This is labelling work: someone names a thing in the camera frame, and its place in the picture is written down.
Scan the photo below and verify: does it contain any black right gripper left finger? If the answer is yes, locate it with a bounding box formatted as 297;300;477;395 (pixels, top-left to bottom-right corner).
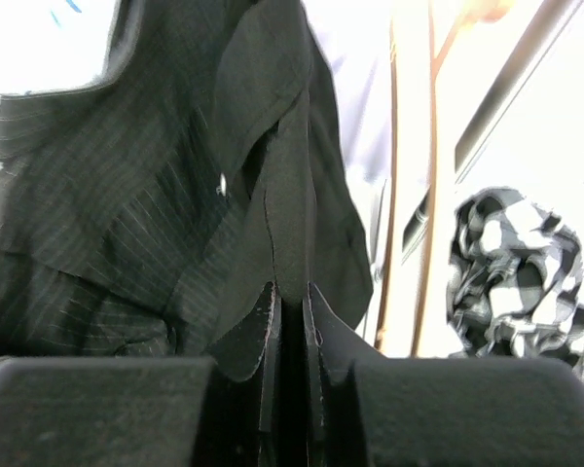
0;284;281;466

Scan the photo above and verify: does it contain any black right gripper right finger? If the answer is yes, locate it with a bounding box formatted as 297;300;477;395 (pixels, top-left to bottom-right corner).
304;286;584;466

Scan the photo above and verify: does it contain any black white checkered shirt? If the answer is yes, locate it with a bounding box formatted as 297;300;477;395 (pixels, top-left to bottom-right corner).
447;187;584;384

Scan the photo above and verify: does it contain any wooden hanger of checkered shirt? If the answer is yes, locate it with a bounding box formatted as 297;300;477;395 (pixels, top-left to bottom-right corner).
375;1;513;358

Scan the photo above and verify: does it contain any dark pinstriped shirt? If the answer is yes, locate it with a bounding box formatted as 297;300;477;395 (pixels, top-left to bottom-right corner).
0;1;242;357

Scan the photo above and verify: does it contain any metal clothes rack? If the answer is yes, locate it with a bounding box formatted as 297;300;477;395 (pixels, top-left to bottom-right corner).
401;0;584;254

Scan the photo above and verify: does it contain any blue wire hanger right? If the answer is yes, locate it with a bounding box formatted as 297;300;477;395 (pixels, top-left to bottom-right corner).
49;0;83;28

